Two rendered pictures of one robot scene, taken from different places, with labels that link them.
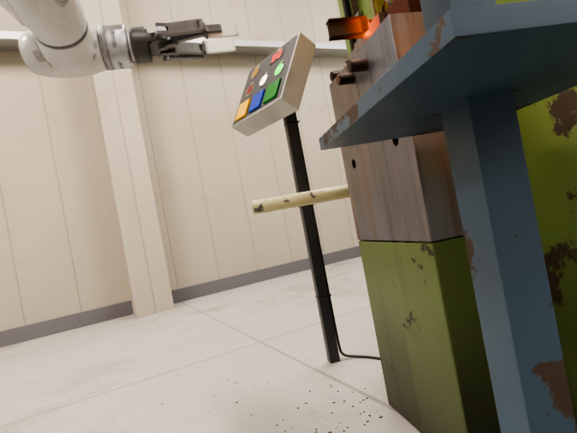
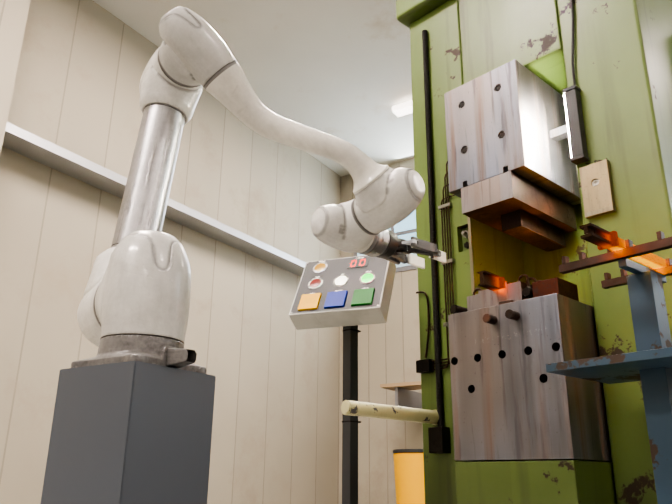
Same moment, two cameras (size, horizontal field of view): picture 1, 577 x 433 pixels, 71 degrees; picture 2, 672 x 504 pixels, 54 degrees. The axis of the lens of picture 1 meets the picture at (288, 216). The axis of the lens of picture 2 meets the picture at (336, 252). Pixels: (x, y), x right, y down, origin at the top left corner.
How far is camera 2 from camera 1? 1.28 m
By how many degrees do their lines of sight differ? 36
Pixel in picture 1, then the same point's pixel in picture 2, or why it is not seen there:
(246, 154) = not seen: hidden behind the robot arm
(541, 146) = (632, 407)
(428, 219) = (572, 441)
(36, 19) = (392, 217)
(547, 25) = not seen: outside the picture
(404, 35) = (562, 310)
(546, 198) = (633, 444)
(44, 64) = (340, 235)
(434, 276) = (572, 486)
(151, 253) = not seen: outside the picture
